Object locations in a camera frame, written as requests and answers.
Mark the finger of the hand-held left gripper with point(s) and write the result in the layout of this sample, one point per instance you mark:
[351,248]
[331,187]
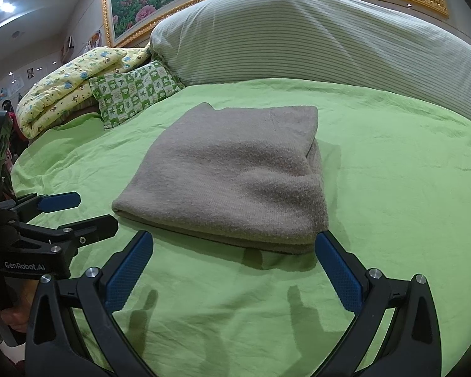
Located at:
[59,201]
[90,227]

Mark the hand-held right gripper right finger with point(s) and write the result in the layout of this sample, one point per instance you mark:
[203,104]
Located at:
[339,271]

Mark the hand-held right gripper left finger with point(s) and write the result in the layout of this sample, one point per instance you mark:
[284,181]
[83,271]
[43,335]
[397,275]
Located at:
[127,271]

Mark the beige knit sweater brown hem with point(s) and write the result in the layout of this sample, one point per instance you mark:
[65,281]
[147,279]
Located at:
[231,176]

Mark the person's left hand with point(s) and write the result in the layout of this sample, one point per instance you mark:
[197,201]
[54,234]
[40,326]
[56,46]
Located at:
[16,318]

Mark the green bed sheet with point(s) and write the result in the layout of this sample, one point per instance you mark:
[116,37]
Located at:
[396,188]

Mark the yellow cartoon print quilt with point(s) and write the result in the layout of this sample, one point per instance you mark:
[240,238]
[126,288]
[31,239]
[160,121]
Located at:
[62,86]

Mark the green white patterned pillow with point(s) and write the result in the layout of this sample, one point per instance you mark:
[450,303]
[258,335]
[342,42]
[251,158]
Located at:
[135,90]

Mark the white striped padded headboard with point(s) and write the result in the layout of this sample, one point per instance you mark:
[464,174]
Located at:
[306,35]

